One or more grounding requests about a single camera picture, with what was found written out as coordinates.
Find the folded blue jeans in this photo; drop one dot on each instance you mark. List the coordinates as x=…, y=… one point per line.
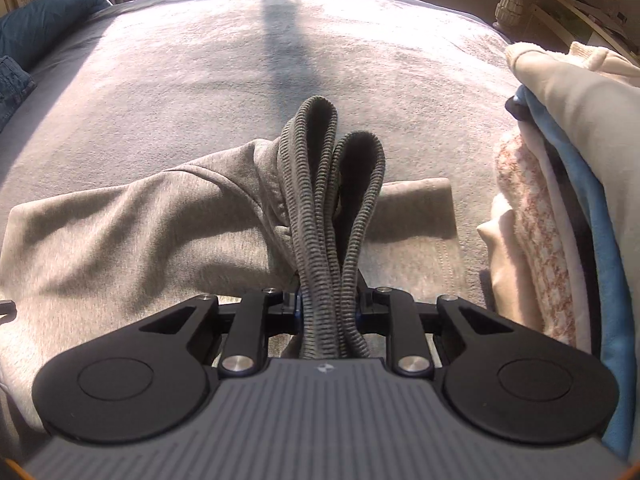
x=15, y=85

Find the blue duvet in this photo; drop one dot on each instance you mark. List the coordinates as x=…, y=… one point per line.
x=45, y=20

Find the white desk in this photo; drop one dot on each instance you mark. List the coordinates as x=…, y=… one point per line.
x=575, y=25

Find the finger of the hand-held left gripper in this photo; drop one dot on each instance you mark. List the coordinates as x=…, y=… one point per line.
x=6, y=310

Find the pink checked folded garment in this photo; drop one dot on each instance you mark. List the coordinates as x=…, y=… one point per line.
x=535, y=240

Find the cream pinecone ornament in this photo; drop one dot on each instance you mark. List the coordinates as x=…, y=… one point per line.
x=510, y=7

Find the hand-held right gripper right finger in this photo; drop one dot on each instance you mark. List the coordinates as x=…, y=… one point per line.
x=372, y=317

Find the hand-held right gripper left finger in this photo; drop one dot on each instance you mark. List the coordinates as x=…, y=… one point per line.
x=280, y=317

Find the black folded garment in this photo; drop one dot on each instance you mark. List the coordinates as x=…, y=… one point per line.
x=514, y=107

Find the beige folded garment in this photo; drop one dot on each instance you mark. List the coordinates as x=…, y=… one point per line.
x=505, y=270

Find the grey hoodie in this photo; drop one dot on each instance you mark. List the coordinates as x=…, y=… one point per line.
x=150, y=230

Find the pile of folded clothes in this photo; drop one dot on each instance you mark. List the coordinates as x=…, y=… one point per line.
x=607, y=260

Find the cream folded garment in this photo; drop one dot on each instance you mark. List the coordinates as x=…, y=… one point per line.
x=575, y=110

